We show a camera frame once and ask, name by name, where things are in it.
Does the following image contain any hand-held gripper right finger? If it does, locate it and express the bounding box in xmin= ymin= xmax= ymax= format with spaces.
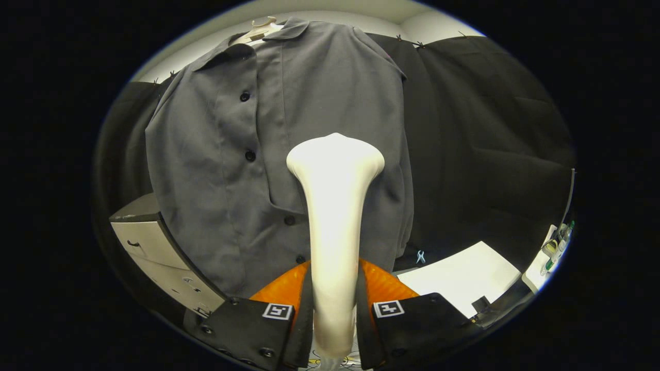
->
xmin=356 ymin=258 xmax=485 ymax=370

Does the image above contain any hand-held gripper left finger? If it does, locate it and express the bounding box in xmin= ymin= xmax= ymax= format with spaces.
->
xmin=183 ymin=260 xmax=314 ymax=370

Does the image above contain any white garment steamer head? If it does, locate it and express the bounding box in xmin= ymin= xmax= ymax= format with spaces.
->
xmin=286 ymin=133 xmax=386 ymax=362

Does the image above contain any grey button-up shirt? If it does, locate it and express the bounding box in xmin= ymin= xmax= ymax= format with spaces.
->
xmin=145 ymin=18 xmax=415 ymax=299

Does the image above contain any cream clothes hanger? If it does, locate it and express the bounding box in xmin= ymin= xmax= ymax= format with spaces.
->
xmin=230 ymin=16 xmax=285 ymax=46

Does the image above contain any white table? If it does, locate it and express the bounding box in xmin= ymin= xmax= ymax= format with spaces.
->
xmin=397 ymin=241 xmax=522 ymax=319

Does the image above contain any white side shelf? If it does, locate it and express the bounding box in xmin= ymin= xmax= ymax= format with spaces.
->
xmin=521 ymin=224 xmax=573 ymax=294

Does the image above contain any grey drawer cabinet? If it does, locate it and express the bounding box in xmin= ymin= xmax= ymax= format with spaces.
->
xmin=109 ymin=193 xmax=228 ymax=318

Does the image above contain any small clear bottle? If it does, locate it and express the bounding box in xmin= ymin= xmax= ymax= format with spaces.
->
xmin=541 ymin=222 xmax=574 ymax=274

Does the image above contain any tangle of floor cables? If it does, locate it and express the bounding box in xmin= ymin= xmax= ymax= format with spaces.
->
xmin=308 ymin=349 xmax=362 ymax=370

